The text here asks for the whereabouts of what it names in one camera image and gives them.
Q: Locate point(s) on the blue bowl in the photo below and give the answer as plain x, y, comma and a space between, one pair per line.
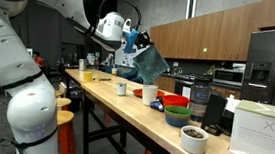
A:
176, 121

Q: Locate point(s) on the silver tumbler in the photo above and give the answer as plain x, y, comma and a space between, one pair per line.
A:
82, 64

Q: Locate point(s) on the silver microwave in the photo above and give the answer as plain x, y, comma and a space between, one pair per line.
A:
228, 76

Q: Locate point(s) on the wooden cabinets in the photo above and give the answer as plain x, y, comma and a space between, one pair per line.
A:
168, 84
215, 33

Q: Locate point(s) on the white wall poster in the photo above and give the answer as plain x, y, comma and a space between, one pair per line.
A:
125, 60

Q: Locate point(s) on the blue chair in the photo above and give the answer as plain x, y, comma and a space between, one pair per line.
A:
127, 74

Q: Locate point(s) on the green bowl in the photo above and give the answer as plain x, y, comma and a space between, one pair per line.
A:
178, 111

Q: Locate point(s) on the white cardboard box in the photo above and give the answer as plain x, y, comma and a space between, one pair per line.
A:
262, 138

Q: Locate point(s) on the green potted plant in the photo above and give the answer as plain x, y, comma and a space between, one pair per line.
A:
210, 70

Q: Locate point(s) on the tall white cup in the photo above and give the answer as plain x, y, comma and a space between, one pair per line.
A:
149, 95

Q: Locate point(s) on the black refrigerator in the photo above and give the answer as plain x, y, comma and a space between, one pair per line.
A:
269, 65

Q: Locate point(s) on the small white printed cup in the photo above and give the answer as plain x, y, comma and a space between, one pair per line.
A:
121, 89

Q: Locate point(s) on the white bowl with dark contents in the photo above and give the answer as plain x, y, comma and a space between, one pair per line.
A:
193, 143

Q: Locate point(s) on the black upright device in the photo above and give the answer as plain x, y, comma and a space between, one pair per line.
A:
214, 110

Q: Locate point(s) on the black and orange utility knife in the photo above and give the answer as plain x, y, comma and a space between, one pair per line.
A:
104, 79

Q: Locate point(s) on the wooden table with black legs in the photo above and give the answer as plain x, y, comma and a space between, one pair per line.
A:
74, 73
86, 129

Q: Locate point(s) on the black oven with paper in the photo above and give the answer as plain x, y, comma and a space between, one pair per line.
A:
183, 87

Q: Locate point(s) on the green sticky note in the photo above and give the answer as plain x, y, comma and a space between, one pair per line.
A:
204, 50

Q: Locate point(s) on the wooden upper cabinets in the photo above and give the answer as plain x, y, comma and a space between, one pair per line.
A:
215, 33

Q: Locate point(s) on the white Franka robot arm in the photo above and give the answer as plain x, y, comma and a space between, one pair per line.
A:
30, 111

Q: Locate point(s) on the wooden lower cabinets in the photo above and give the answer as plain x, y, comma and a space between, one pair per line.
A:
168, 84

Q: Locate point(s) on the yellow mug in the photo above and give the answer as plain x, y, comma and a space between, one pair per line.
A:
88, 76

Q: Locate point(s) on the plastic drink cup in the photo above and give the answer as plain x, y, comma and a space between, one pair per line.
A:
114, 71

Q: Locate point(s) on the teal towel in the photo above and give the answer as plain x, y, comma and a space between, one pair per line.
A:
150, 66

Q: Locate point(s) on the white crumpled paper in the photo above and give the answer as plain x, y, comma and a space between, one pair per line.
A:
232, 103

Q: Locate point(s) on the blue and black mouse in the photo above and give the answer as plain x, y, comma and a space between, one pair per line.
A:
156, 105

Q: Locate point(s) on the white wall outlet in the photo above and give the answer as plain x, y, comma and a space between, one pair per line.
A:
175, 64

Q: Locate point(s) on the person in orange shirt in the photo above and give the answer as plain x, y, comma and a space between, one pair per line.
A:
38, 60

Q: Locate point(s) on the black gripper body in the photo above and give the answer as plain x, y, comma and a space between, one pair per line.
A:
144, 40

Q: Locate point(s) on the orange stool with wooden seat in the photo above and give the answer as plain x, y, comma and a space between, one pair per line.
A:
67, 137
63, 103
59, 93

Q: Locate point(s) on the red plate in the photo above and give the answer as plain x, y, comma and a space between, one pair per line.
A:
137, 93

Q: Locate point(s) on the red bowl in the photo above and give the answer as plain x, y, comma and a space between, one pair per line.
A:
175, 100

